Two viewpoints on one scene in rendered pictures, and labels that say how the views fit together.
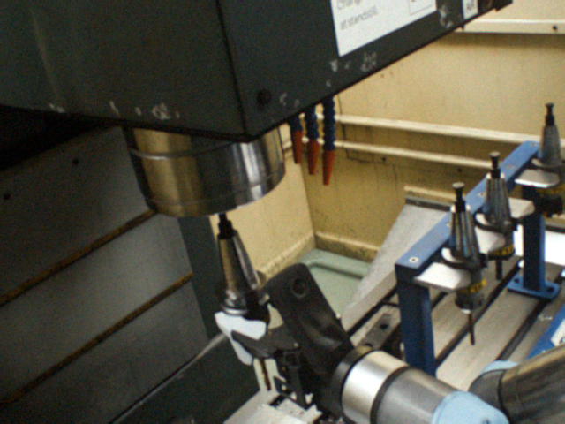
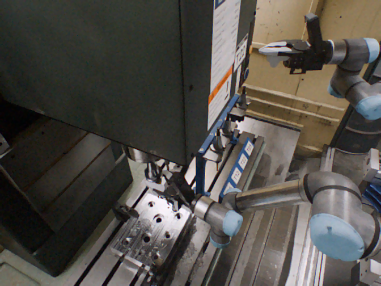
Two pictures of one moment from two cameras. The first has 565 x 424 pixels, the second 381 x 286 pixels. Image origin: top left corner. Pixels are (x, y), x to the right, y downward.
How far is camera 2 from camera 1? 0.37 m
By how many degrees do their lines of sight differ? 25
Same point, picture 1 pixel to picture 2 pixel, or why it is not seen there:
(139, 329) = (92, 166)
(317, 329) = (185, 190)
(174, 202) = (141, 160)
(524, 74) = not seen: hidden behind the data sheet
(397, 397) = (212, 213)
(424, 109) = not seen: hidden behind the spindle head
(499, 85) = not seen: hidden behind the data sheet
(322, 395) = (183, 206)
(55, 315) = (63, 171)
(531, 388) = (245, 202)
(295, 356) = (177, 197)
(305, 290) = (181, 180)
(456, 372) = (207, 173)
